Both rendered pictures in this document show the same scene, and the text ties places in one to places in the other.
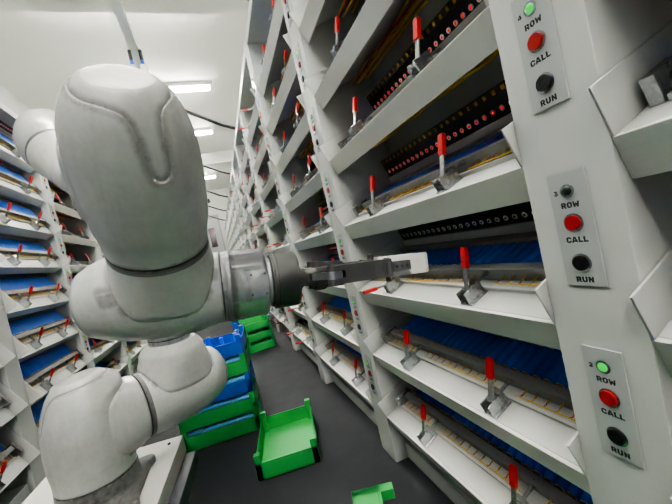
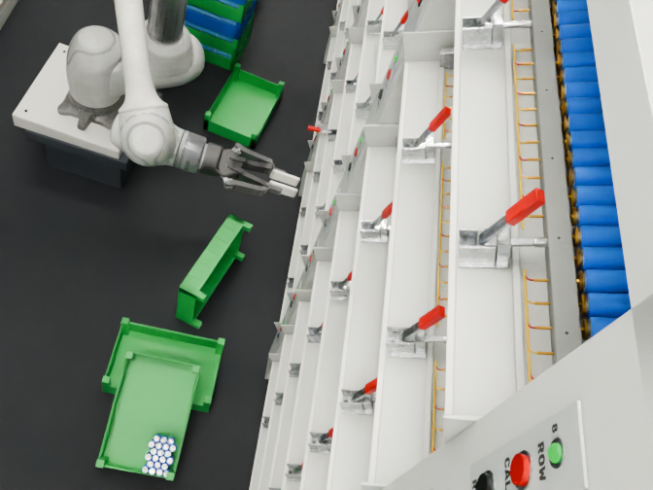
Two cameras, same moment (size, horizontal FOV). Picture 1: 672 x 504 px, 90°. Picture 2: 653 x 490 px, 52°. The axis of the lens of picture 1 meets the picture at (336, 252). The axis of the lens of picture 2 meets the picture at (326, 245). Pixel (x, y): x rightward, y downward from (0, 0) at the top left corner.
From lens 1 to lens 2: 1.37 m
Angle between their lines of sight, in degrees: 54
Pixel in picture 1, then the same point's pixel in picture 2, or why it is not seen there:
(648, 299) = (302, 294)
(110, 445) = (107, 91)
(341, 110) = not seen: outside the picture
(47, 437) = (73, 70)
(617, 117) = (322, 258)
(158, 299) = not seen: hidden behind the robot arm
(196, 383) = (173, 76)
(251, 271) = (189, 162)
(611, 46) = not seen: hidden behind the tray
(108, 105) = (138, 157)
